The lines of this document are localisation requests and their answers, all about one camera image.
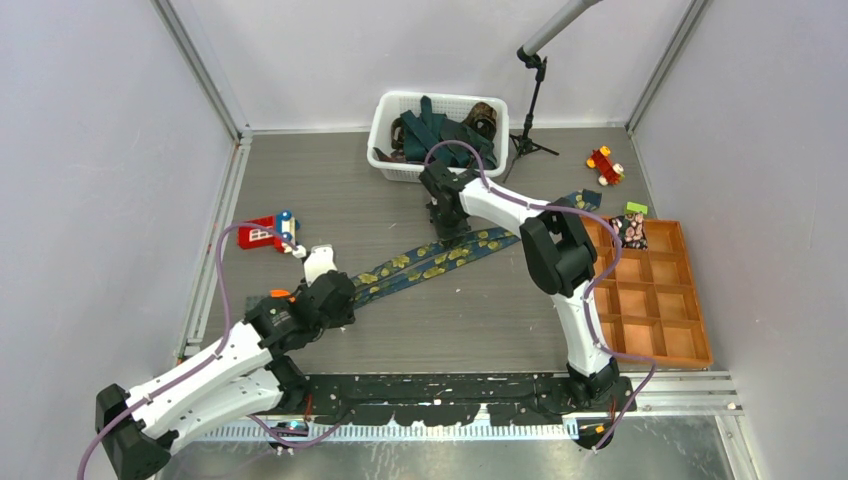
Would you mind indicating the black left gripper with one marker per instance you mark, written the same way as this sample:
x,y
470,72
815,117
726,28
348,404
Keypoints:
x,y
344,317

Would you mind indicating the blue yellow floral tie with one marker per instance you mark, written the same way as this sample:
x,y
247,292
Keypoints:
x,y
428,261

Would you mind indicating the orange wooden compartment tray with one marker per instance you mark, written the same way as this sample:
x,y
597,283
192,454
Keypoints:
x,y
648,305

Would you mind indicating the dark green tie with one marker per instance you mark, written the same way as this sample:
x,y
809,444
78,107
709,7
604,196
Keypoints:
x,y
415,135

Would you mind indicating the red toy car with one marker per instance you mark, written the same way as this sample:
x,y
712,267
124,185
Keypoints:
x,y
608,172

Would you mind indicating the brown patterned rolled tie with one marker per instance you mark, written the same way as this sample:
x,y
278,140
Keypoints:
x,y
482,119

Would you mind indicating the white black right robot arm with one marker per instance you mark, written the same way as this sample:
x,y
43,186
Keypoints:
x,y
560,259

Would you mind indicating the white plastic basket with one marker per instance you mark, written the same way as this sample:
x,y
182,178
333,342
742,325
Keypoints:
x,y
456,107

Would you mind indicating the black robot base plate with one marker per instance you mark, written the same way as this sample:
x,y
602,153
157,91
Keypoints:
x,y
518,399

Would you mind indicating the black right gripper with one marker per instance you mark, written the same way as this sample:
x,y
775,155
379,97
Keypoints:
x,y
448,235

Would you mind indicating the dark floral tie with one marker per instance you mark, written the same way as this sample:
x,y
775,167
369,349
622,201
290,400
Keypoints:
x,y
395,156

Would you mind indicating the green toy block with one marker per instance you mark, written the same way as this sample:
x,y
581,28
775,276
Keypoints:
x,y
633,208

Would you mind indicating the black tripod stand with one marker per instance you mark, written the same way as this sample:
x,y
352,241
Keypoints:
x,y
523,144

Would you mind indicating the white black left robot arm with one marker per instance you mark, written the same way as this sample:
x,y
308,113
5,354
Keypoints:
x,y
249,371

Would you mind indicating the red toy house block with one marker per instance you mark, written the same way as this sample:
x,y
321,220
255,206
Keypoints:
x,y
283,222

